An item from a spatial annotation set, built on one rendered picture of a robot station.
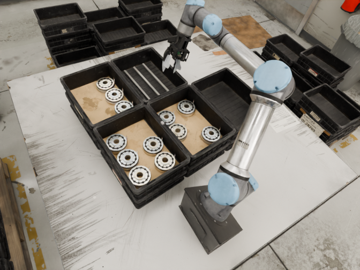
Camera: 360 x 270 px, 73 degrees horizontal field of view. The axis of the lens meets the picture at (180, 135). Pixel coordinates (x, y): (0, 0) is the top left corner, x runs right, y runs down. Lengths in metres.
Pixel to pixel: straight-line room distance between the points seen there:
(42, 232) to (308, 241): 1.98
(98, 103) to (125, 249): 0.78
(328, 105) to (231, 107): 1.14
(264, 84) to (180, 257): 0.82
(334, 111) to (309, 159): 0.84
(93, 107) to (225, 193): 0.89
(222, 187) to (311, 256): 1.48
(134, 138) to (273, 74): 0.75
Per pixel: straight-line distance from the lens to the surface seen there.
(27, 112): 1.71
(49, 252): 2.04
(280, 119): 1.78
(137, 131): 1.32
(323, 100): 2.47
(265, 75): 0.88
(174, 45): 1.21
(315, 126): 2.28
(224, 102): 1.54
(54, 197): 1.36
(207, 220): 1.04
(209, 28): 1.09
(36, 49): 3.41
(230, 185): 0.88
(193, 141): 1.31
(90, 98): 1.50
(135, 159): 1.20
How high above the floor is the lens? 1.90
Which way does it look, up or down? 54 degrees down
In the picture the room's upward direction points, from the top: 11 degrees clockwise
